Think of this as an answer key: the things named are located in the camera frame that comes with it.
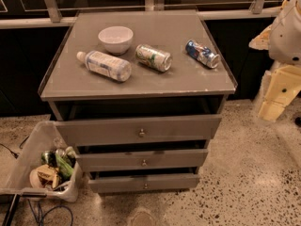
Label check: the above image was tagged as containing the blue floor cable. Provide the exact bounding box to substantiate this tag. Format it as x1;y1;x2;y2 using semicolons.
27;199;74;226

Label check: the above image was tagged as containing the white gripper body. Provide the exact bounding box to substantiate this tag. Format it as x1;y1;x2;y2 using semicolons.
268;65;301;105

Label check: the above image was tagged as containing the grey drawer cabinet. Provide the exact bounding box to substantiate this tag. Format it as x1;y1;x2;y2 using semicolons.
39;10;237;180

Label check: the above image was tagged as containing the grey bottom drawer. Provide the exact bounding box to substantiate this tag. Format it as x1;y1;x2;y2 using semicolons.
88;173;199;194

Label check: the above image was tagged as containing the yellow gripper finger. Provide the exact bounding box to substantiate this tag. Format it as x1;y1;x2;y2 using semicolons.
258;101;285;121

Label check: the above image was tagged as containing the yellow brown snack packet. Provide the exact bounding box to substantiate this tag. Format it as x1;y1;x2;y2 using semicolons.
37;164;60;188

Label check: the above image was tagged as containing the green can in bin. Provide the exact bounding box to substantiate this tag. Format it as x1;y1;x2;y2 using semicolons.
40;151;56;168

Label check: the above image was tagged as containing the green snack bag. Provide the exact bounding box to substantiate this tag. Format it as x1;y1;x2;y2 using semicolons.
55;154;73;181

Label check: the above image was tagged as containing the white ceramic bowl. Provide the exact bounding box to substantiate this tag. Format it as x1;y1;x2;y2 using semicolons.
98;26;134;55

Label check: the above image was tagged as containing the metal railing frame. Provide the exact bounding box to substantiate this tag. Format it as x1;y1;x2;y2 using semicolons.
0;0;286;29

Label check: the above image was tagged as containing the grey drawer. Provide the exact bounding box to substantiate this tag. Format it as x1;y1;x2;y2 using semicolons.
88;173;199;194
55;115;221;146
76;149;208;172

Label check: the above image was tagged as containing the round floor drain cover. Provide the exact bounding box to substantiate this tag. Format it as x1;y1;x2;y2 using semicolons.
127;209;156;226

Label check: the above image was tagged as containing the black bar beside bin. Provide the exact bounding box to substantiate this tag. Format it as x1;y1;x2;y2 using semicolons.
2;194;21;226

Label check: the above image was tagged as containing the black floor cable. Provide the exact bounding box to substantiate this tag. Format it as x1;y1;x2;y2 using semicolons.
0;135;30;160

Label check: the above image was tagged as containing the blue soda can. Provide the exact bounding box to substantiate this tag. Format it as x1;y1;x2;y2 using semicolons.
185;40;220;69

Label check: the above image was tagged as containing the clear plastic bin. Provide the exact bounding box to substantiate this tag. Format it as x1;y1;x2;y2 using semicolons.
0;121;82;202

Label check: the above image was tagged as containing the clear plastic water bottle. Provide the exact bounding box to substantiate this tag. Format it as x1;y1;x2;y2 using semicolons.
76;51;132;82

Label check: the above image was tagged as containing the grey middle drawer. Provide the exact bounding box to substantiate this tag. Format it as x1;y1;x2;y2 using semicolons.
76;149;208;172

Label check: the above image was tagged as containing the grey top drawer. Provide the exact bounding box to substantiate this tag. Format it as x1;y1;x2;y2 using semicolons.
55;115;221;146

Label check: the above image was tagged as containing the green white soda can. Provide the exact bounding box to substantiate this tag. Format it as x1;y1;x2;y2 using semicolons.
135;44;172;73

